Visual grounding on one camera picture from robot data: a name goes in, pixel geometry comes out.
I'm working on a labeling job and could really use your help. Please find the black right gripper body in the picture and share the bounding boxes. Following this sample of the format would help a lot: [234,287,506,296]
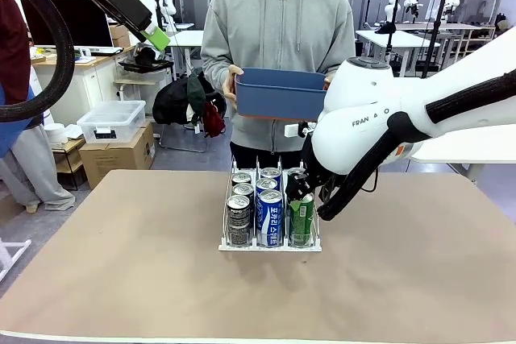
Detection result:
[299,133,336,196]

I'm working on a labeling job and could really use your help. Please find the blue plastic bin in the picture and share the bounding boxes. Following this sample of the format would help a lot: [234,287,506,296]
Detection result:
[234,68,328,122]

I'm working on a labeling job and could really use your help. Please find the person's left forearm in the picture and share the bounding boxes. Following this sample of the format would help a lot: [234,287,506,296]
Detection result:
[330,48,356,79]

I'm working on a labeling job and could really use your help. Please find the person's right forearm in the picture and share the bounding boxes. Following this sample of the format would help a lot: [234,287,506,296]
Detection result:
[200,48,235,91]

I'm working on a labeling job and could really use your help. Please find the person's right hand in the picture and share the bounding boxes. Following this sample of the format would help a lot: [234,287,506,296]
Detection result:
[221,64,245,103]

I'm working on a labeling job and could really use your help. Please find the stacked cardboard boxes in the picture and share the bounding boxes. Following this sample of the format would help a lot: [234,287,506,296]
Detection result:
[108,23,132,49]

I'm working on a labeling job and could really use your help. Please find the black computer monitor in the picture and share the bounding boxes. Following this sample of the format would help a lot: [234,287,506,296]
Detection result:
[19,0,114,48]

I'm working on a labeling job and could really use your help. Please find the black bag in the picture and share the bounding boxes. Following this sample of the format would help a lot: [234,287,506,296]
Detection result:
[119,44,174,73]

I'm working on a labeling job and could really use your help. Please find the white background table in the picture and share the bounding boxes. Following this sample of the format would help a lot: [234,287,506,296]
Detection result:
[356,29,443,75]
[163,29,206,75]

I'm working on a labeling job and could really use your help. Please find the white desk cabinet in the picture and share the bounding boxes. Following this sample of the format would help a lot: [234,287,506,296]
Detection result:
[31,46,136,126]

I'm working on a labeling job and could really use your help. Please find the clear plastic storage box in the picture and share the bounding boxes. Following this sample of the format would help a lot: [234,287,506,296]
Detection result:
[76,100,147,144]

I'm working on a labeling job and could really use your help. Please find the person in maroon top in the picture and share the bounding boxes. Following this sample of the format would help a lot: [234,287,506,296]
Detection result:
[0,0,76,212]

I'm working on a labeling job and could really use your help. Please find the red cloth bag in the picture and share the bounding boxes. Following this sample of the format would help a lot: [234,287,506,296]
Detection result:
[201,100,227,139]

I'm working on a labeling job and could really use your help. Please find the white paper roll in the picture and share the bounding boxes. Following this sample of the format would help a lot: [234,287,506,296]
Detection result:
[44,122,69,146]

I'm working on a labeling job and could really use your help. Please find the person in grey hoodie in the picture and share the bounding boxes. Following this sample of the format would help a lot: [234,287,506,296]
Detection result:
[200,0,356,171]

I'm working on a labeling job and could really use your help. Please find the large white table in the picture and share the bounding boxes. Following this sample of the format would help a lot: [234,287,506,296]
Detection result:
[409,122,516,182]

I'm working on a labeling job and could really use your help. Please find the brown cardboard box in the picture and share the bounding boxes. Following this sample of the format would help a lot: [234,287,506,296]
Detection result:
[78,121,156,190]

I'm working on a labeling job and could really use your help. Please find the black tripod pole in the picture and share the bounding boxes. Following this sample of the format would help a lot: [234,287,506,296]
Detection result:
[421,0,451,79]

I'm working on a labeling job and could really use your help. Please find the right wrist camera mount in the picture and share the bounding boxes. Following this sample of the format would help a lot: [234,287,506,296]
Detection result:
[284,121,319,139]

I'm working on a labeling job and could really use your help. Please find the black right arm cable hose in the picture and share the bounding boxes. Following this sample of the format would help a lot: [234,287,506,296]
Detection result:
[317,72,516,222]

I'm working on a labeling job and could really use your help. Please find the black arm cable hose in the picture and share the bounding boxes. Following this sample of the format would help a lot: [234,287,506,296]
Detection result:
[317,72,516,222]
[0,0,77,122]

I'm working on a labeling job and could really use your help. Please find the white wire can dispenser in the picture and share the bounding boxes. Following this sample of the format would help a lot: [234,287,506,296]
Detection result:
[217,155,323,253]

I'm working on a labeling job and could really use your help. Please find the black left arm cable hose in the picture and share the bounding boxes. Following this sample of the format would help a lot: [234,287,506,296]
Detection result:
[0,0,77,122]

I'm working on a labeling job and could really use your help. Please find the black camera stand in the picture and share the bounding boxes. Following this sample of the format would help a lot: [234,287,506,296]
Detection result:
[374,0,404,75]

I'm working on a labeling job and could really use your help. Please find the white stand frame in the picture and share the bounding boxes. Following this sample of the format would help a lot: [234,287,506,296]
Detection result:
[0,237,32,283]

